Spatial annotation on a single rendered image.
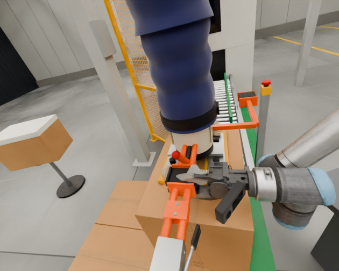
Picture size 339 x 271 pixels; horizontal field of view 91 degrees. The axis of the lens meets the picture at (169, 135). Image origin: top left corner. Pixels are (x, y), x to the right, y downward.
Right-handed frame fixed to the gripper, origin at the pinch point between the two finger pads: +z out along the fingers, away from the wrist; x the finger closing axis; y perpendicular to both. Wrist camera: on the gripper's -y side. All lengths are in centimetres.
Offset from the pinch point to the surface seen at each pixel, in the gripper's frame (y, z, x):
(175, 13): 17.7, -3.6, 42.8
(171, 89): 18.0, 1.6, 24.3
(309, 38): 343, -163, -36
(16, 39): 837, 1083, 154
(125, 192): 40, 67, -65
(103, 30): 135, 90, 48
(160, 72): 18.9, 4.2, 29.8
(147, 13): 18.0, 3.6, 44.4
